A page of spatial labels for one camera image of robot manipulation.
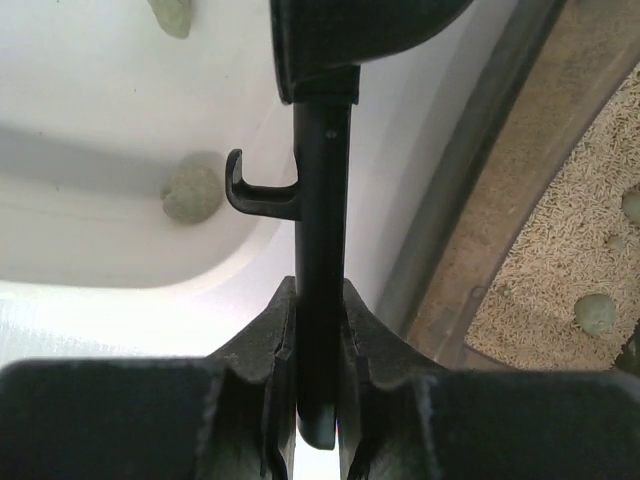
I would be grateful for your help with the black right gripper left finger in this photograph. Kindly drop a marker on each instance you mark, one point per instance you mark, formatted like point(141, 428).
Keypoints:
point(229, 415)

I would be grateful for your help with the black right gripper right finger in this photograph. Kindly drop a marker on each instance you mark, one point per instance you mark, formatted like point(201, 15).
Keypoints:
point(402, 416)

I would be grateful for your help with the grey-green litter clump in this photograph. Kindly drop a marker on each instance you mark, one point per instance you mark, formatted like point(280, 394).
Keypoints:
point(194, 191)
point(595, 313)
point(173, 16)
point(630, 205)

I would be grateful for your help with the black litter scoop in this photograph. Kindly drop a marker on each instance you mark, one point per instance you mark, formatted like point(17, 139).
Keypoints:
point(319, 48)

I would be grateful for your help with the brown litter box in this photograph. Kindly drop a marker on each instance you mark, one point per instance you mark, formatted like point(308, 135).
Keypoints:
point(523, 215)

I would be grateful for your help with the white plastic tub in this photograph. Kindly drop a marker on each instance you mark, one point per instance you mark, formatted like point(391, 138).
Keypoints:
point(99, 108)

